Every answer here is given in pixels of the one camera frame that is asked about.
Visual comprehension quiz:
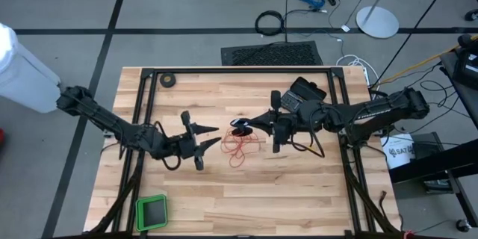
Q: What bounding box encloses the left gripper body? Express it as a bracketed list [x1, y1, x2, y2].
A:
[160, 109, 205, 172]

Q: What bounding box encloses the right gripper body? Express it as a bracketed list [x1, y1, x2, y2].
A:
[266, 89, 332, 155]

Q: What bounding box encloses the thin red wire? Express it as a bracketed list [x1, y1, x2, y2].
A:
[219, 126, 262, 169]

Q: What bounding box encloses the black slab-shaped device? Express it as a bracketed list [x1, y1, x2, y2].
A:
[290, 76, 328, 102]

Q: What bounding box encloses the black tape roll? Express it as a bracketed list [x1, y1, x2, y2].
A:
[159, 72, 177, 89]

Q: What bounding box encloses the black perforated floor mat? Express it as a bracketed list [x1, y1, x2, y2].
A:
[220, 40, 324, 66]

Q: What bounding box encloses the green-framed black tray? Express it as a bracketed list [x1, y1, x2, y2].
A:
[134, 193, 169, 232]

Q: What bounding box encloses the white power strip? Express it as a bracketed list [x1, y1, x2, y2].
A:
[361, 66, 373, 87]

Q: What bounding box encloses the silver round-base stand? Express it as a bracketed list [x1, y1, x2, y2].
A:
[355, 0, 400, 40]

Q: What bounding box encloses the dark grey box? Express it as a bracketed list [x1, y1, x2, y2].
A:
[412, 131, 446, 161]

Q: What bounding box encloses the black diagonal beam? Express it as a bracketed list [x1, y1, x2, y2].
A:
[388, 138, 478, 184]

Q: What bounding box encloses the grey work table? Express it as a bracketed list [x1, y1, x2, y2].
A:
[439, 50, 478, 130]

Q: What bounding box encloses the white plastic bin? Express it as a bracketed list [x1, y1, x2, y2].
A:
[0, 22, 62, 114]

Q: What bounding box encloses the thin black diagonal pole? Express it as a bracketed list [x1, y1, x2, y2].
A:
[369, 0, 459, 90]

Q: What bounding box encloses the black device with label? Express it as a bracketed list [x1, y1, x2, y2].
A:
[453, 33, 478, 91]

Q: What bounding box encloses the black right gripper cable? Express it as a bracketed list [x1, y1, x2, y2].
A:
[291, 108, 326, 158]

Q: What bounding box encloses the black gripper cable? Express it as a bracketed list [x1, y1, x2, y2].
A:
[291, 108, 326, 158]
[154, 120, 183, 172]

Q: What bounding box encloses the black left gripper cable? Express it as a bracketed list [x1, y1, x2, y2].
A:
[154, 120, 183, 172]

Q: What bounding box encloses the black aluminium table frame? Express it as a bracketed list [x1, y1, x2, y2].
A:
[84, 66, 403, 239]

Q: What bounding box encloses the white cable bundle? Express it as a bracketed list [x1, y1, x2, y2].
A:
[335, 54, 379, 83]

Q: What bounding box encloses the coiled black cable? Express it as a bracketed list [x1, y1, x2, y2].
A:
[254, 10, 286, 37]

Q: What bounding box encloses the brown strap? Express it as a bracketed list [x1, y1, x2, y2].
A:
[377, 190, 390, 220]

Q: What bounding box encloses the yellow floor cable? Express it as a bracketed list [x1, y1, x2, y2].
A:
[379, 35, 478, 85]

